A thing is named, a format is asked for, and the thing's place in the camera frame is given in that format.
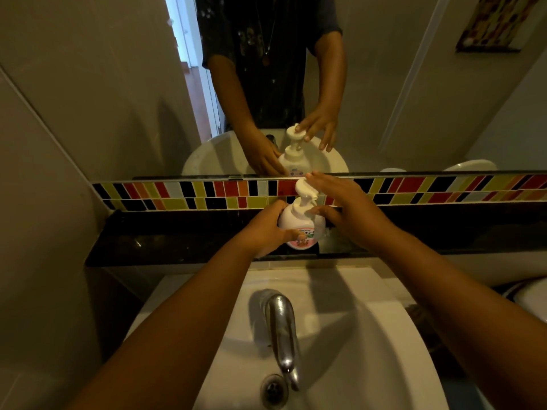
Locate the person's left hand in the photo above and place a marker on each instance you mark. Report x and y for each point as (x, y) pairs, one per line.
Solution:
(258, 232)

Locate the person's right hand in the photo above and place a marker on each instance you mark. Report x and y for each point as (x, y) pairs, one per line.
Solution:
(357, 213)

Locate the person's left thumb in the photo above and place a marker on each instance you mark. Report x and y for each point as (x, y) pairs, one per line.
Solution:
(294, 237)

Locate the person's right thumb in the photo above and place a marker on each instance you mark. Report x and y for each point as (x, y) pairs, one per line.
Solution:
(325, 211)

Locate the white pump soap bottle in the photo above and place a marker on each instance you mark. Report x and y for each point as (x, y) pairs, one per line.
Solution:
(299, 217)

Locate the person's right forearm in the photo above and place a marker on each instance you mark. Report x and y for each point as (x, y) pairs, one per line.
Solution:
(461, 311)

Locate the person's left forearm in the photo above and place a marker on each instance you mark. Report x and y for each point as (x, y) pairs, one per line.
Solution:
(179, 337)

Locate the chrome faucet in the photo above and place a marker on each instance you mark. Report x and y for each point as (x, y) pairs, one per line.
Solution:
(280, 328)

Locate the colourful mosaic tile strip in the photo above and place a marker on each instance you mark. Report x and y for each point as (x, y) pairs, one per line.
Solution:
(179, 194)

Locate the black stone ledge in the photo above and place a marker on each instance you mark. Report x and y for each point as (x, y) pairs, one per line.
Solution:
(171, 239)

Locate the white ceramic washbasin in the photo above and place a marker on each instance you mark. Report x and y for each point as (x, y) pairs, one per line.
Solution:
(367, 337)

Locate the metal sink drain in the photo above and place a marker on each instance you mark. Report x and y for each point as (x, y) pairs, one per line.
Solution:
(273, 392)

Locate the white toilet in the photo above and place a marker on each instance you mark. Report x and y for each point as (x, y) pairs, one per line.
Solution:
(534, 298)

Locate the wall mirror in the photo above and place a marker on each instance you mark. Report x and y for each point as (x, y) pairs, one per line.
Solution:
(119, 81)

